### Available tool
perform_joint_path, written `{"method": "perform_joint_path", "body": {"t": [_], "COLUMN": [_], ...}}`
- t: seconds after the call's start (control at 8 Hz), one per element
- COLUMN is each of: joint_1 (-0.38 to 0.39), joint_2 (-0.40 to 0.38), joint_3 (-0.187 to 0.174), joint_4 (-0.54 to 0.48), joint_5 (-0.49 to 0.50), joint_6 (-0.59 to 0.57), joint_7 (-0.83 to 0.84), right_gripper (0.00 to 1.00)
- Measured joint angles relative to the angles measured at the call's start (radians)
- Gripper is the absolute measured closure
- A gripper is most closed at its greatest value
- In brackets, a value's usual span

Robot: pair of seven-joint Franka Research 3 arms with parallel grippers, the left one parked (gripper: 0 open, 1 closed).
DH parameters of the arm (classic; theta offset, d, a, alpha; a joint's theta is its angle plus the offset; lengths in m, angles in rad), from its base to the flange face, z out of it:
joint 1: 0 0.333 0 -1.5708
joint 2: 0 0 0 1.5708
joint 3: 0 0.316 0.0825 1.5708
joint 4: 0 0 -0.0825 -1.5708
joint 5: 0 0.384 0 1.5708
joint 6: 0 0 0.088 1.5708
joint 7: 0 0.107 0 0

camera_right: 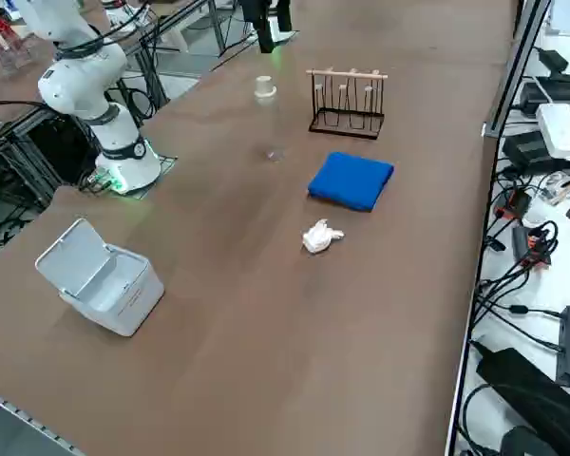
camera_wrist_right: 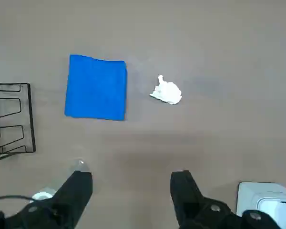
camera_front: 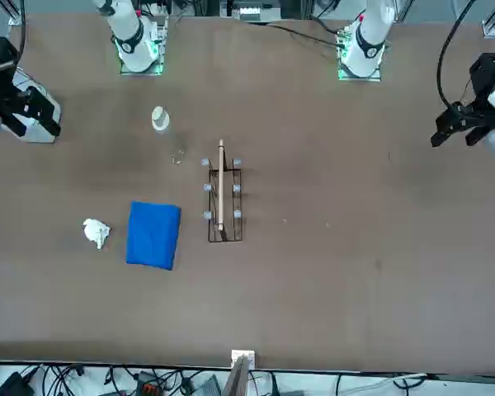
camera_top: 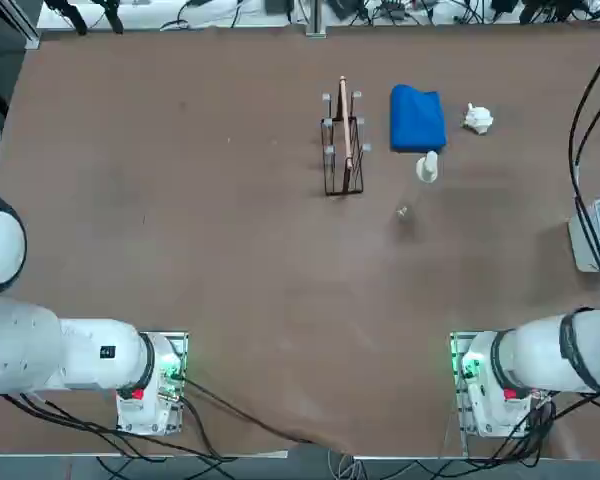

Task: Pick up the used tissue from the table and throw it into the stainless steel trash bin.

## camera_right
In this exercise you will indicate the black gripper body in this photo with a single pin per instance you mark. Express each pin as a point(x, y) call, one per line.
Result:
point(252, 9)

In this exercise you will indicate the white tissue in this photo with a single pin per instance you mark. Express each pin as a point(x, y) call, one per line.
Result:
point(319, 237)

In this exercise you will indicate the silver trash bin with lid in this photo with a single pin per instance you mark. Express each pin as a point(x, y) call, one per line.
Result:
point(109, 290)

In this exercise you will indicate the clear bottle with white cap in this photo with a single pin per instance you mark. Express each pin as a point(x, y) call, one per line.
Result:
point(266, 90)

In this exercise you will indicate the folded blue cloth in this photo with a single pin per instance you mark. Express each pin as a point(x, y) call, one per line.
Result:
point(351, 180)

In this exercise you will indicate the clear container with red parts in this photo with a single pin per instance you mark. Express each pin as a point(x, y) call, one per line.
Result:
point(5, 45)

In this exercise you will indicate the black power adapter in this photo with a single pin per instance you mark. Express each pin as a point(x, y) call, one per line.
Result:
point(527, 149)

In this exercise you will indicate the black flat device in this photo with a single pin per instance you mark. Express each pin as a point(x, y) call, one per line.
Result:
point(558, 97)

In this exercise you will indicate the black and orange plug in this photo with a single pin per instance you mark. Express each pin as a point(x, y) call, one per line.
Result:
point(515, 204)
point(534, 247)

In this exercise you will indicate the white rectangular box device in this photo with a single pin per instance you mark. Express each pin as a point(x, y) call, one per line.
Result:
point(563, 130)

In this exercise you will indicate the black chair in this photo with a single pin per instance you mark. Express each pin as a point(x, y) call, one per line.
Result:
point(527, 394)

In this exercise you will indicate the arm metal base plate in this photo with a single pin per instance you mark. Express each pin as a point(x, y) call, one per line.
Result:
point(164, 164)

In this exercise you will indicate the aluminium profile post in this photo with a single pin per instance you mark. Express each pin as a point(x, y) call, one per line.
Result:
point(518, 66)

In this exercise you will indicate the black metal frame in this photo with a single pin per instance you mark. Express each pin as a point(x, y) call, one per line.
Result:
point(33, 157)

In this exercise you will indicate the aluminium table edge rail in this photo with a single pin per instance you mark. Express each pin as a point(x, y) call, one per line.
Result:
point(24, 418)

